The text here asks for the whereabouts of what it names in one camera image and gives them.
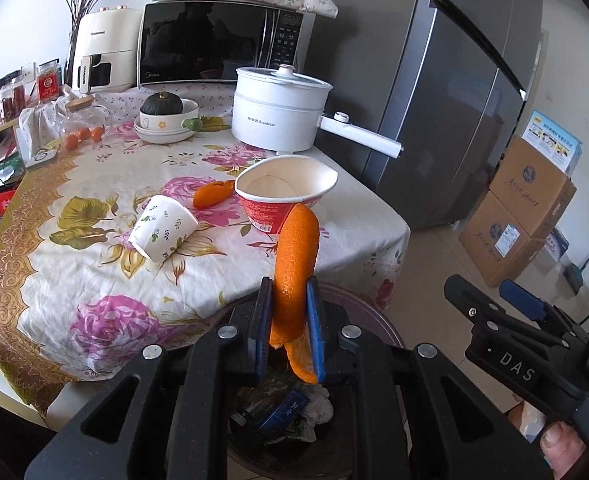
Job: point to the small orange tomato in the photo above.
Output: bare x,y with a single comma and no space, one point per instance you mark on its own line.
71,141
96,133
83,134

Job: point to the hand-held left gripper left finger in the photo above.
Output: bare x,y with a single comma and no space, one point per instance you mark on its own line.
262,330

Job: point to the red label jar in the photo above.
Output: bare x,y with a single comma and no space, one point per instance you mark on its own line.
48,82

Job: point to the dark round trash bin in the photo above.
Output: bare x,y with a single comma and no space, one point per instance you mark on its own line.
374,317

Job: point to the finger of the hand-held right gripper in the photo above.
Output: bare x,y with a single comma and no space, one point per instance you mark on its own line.
467,302
524,302

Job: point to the white plate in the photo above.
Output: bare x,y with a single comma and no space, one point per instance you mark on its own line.
143,131
164,140

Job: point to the grey refrigerator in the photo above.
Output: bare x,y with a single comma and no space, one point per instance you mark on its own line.
424,110

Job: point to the cardboard box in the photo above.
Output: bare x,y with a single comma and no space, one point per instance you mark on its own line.
499,245
529,185

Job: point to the long orange peel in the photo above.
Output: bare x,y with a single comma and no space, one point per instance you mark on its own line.
297,260

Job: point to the dark green squash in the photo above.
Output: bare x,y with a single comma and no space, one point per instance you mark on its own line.
162,105

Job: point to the white tissue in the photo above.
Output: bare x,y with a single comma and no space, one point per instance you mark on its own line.
319,405

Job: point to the cream air fryer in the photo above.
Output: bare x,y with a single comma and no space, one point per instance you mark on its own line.
109,35

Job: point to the dark red spice jar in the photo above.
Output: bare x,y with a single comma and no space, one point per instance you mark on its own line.
14,99

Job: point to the curled orange peel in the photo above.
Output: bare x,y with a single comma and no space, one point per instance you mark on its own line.
212,195

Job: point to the black microwave oven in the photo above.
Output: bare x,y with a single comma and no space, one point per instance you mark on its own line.
209,45

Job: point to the bamboo jar lid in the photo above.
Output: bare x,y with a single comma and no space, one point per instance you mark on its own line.
80,102

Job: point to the white electric cooking pot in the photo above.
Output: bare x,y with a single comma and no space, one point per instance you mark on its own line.
274,120

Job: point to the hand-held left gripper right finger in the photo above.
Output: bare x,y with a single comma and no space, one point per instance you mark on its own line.
317,330

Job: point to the white flower-print bowl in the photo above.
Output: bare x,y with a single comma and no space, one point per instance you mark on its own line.
162,123

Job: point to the leaf-print paper cup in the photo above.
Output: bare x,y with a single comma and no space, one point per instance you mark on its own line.
164,225

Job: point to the white plastic bag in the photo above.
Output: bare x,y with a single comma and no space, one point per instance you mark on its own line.
34,127

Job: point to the blue drink carton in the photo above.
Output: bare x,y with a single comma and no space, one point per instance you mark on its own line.
284,407

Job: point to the red instant noodle cup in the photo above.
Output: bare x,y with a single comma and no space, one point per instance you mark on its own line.
274,210

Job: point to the teal floor brush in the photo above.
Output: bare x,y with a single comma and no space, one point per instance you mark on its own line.
572,277

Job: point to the glass jar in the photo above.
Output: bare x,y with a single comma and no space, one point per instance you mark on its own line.
87,120

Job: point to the light blue printed box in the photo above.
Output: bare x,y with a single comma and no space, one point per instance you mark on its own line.
551,142

